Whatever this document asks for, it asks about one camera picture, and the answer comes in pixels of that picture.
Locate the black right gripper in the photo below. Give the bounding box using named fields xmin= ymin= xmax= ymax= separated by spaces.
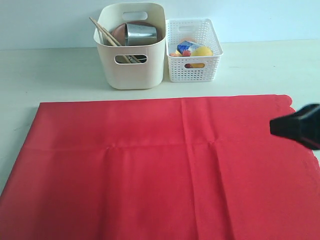
xmin=269 ymin=103 xmax=320 ymax=150

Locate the yellow lemon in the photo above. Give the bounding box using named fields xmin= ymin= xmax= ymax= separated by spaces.
xmin=190 ymin=46 xmax=214 ymax=68

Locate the red toy sausage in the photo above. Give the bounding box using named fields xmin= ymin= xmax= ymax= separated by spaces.
xmin=182 ymin=50 xmax=193 ymax=69

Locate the blue white milk carton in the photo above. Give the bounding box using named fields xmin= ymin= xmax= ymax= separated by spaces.
xmin=177 ymin=40 xmax=203 ymax=54

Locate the brown egg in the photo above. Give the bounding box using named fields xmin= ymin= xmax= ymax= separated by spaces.
xmin=180 ymin=37 xmax=197 ymax=43

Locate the stainless steel cup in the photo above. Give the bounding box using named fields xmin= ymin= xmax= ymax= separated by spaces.
xmin=124 ymin=23 xmax=158 ymax=46

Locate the brown wooden plate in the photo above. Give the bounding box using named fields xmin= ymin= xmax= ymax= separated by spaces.
xmin=111 ymin=20 xmax=163 ymax=46

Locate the wooden chopstick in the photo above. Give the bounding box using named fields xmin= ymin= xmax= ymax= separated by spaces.
xmin=89 ymin=17 xmax=120 ymax=47
xmin=89 ymin=17 xmax=141 ymax=64

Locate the metal table knife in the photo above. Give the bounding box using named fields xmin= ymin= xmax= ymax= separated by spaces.
xmin=123 ymin=55 xmax=137 ymax=64

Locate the red tablecloth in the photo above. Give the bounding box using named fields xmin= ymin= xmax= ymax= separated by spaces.
xmin=0 ymin=94 xmax=320 ymax=240

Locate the white perforated basket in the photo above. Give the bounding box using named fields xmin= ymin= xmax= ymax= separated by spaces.
xmin=165 ymin=18 xmax=223 ymax=83

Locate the cream plastic bin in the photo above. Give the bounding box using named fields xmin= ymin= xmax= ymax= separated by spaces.
xmin=93 ymin=2 xmax=166 ymax=90

